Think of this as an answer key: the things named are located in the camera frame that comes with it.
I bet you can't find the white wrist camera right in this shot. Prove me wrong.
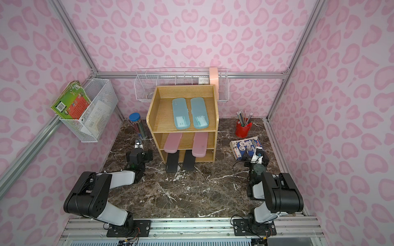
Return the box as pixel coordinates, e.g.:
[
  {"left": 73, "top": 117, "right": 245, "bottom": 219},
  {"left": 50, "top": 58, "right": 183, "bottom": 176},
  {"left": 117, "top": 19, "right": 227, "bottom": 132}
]
[{"left": 250, "top": 148, "right": 265, "bottom": 164}]

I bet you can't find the pink box in basket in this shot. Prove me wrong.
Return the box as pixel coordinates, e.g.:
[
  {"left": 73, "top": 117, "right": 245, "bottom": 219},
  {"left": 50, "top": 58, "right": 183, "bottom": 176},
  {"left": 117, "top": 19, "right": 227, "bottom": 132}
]
[{"left": 209, "top": 67, "right": 219, "bottom": 100}]

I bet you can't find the pink pencil case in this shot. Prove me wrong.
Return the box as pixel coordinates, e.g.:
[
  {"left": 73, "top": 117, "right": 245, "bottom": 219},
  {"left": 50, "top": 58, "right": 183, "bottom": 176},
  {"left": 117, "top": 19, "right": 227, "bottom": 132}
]
[
  {"left": 164, "top": 133, "right": 183, "bottom": 154},
  {"left": 192, "top": 132, "right": 209, "bottom": 158}
]

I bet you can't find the white wire back basket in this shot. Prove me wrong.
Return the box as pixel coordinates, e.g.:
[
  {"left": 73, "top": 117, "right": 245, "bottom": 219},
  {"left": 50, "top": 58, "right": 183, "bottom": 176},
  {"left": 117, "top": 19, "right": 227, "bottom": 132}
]
[{"left": 134, "top": 67, "right": 230, "bottom": 104}]

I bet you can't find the white mesh side basket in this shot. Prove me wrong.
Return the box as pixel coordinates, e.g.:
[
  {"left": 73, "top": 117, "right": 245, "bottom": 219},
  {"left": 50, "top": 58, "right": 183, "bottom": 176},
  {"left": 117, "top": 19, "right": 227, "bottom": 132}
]
[{"left": 61, "top": 79, "right": 119, "bottom": 142}]

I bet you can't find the red pencil cup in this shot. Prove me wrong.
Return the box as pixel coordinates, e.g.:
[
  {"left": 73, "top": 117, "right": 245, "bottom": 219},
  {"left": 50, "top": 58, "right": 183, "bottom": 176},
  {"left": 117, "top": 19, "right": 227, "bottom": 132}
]
[{"left": 235, "top": 121, "right": 252, "bottom": 138}]

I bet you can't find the teal pencil case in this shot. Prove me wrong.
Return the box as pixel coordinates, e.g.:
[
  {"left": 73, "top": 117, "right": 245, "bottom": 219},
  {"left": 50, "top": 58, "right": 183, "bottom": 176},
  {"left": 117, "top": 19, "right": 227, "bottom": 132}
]
[
  {"left": 172, "top": 98, "right": 190, "bottom": 130},
  {"left": 190, "top": 97, "right": 209, "bottom": 129}
]

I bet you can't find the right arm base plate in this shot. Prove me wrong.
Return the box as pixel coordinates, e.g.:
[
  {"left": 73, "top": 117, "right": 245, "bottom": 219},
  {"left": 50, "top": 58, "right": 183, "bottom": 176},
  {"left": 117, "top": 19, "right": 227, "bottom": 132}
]
[{"left": 230, "top": 218, "right": 277, "bottom": 238}]

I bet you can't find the small white card in basket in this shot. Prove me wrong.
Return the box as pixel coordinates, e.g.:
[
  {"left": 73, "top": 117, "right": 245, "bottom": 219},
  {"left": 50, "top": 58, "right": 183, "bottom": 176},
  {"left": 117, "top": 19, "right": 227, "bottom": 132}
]
[{"left": 198, "top": 77, "right": 210, "bottom": 85}]

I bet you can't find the blue-capped pencil tube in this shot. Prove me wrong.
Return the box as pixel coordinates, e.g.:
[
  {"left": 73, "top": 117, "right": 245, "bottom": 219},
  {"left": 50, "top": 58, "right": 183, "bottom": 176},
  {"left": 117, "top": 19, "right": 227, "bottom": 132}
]
[{"left": 129, "top": 112, "right": 147, "bottom": 139}]

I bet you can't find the wooden three-tier shelf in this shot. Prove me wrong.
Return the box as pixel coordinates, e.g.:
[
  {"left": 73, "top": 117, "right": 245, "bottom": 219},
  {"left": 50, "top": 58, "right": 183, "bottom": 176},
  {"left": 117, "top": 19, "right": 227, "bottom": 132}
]
[{"left": 147, "top": 85, "right": 219, "bottom": 163}]

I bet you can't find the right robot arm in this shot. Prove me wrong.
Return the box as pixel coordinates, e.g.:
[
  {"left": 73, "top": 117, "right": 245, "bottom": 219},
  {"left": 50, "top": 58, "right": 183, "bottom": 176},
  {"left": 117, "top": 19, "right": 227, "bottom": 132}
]
[{"left": 244, "top": 162, "right": 304, "bottom": 225}]

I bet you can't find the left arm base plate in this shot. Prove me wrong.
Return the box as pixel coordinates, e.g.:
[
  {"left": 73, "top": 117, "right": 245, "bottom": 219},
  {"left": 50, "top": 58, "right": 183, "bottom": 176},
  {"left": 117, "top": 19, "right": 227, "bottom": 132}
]
[{"left": 106, "top": 220, "right": 152, "bottom": 238}]

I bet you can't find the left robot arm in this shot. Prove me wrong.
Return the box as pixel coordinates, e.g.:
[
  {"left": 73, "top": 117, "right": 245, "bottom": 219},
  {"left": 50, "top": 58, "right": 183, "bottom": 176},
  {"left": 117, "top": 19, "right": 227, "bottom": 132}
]
[{"left": 63, "top": 148, "right": 153, "bottom": 228}]

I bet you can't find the green red book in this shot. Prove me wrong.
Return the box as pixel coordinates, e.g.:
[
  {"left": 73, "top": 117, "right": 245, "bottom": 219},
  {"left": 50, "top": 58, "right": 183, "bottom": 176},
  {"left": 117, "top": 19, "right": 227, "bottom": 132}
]
[{"left": 51, "top": 81, "right": 91, "bottom": 120}]

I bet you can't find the blue white booklet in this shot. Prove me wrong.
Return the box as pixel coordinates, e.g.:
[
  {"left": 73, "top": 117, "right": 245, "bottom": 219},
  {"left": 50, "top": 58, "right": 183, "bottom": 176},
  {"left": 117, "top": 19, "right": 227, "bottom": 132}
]
[{"left": 229, "top": 136, "right": 262, "bottom": 161}]

